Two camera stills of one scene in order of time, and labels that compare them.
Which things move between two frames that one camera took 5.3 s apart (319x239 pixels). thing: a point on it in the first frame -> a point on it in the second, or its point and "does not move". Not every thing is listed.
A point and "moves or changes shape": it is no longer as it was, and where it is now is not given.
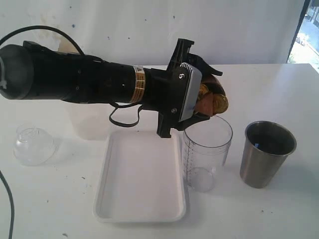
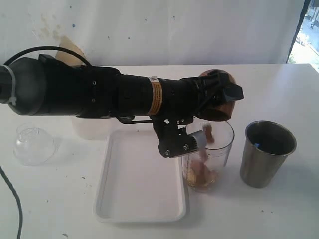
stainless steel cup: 266,146 does not move
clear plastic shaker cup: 206,146 does not move
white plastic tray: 140,179 does not move
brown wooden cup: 213,84 moves or changes shape
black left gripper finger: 199,63 -> 232,91
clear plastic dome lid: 34,146 does not move
